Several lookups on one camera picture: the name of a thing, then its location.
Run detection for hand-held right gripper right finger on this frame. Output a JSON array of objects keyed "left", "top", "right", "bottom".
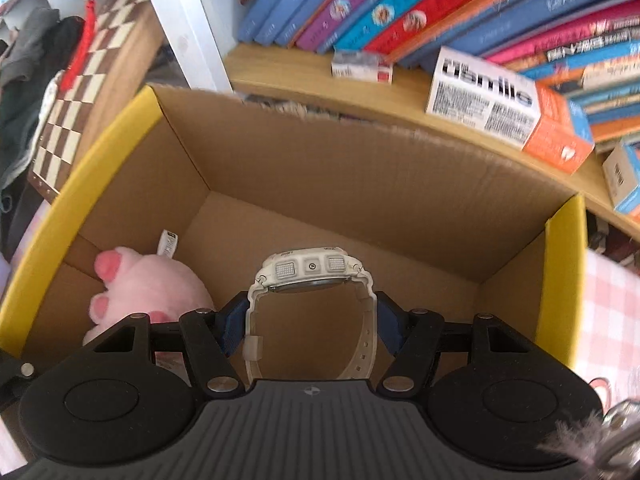
[{"left": 372, "top": 290, "right": 539, "bottom": 394}]

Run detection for pile of clothes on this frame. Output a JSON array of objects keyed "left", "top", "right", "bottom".
[{"left": 0, "top": 7, "right": 86, "bottom": 261}]

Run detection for grey fluffy pompom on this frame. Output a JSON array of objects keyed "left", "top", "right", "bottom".
[{"left": 537, "top": 400, "right": 640, "bottom": 480}]

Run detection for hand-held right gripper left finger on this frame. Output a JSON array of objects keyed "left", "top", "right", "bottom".
[{"left": 80, "top": 295, "right": 251, "bottom": 394}]

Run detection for pink plush toy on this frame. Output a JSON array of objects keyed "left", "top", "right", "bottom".
[{"left": 82, "top": 229, "right": 217, "bottom": 347}]

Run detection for orange and white carton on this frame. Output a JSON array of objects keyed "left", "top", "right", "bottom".
[{"left": 425, "top": 46, "right": 596, "bottom": 175}]

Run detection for red tassel ornament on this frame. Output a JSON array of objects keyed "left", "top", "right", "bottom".
[{"left": 60, "top": 0, "right": 103, "bottom": 91}]

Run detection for wooden bookshelf with white frame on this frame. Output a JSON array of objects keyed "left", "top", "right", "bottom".
[{"left": 132, "top": 0, "right": 640, "bottom": 251}]

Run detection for blue and orange carton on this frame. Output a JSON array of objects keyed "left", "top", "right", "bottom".
[{"left": 602, "top": 139, "right": 640, "bottom": 223}]

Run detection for row of colourful books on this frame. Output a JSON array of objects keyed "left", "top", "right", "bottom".
[{"left": 237, "top": 0, "right": 640, "bottom": 156}]

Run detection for small red and white box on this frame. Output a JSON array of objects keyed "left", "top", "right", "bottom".
[{"left": 331, "top": 50, "right": 394, "bottom": 83}]

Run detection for yellow cardboard box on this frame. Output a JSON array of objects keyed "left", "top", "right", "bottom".
[{"left": 0, "top": 84, "right": 587, "bottom": 386}]

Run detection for pink checked desktop mat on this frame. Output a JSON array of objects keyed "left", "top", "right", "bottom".
[{"left": 0, "top": 205, "right": 640, "bottom": 471}]

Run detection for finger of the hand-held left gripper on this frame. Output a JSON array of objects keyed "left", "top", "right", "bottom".
[{"left": 0, "top": 352, "right": 38, "bottom": 411}]

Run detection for white wristwatch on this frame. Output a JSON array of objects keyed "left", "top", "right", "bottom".
[{"left": 243, "top": 246, "right": 377, "bottom": 383}]

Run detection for wooden chessboard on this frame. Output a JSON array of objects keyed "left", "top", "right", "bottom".
[{"left": 27, "top": 0, "right": 166, "bottom": 206}]

